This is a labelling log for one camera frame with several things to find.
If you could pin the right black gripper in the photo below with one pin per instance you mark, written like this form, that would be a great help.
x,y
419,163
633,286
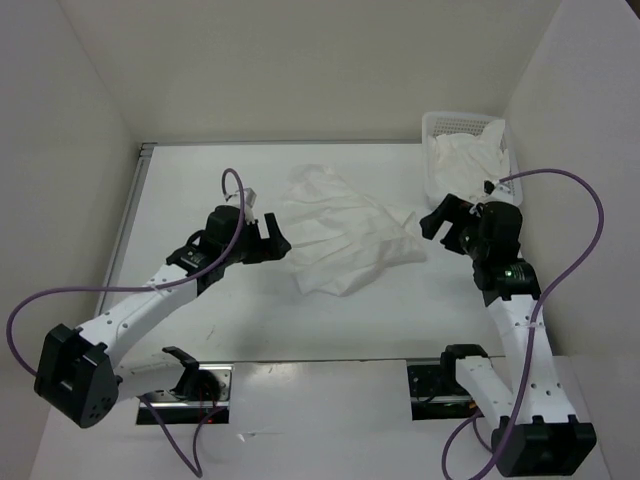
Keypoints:
x,y
431,223

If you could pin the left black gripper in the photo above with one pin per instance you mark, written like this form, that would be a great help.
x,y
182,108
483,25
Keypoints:
x,y
272,248

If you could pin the white pleated skirt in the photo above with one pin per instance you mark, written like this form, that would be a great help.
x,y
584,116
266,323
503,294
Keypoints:
x,y
342,240

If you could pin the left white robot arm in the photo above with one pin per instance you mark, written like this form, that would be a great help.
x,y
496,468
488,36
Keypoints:
x,y
82,371

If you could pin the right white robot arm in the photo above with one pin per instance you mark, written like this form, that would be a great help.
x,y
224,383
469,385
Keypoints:
x,y
535,429

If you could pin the white skirts in basket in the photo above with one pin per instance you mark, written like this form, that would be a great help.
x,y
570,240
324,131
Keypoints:
x,y
461,163

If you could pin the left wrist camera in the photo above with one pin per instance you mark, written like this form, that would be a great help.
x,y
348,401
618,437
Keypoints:
x,y
245,197

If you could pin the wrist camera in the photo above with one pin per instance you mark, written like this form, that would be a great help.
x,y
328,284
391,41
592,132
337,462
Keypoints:
x,y
245,197
494,188

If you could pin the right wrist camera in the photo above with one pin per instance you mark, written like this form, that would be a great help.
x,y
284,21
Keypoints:
x,y
494,188

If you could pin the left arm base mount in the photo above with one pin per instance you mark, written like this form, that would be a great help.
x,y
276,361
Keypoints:
x,y
200,395

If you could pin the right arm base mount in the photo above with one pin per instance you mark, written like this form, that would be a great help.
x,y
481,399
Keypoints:
x,y
434,392

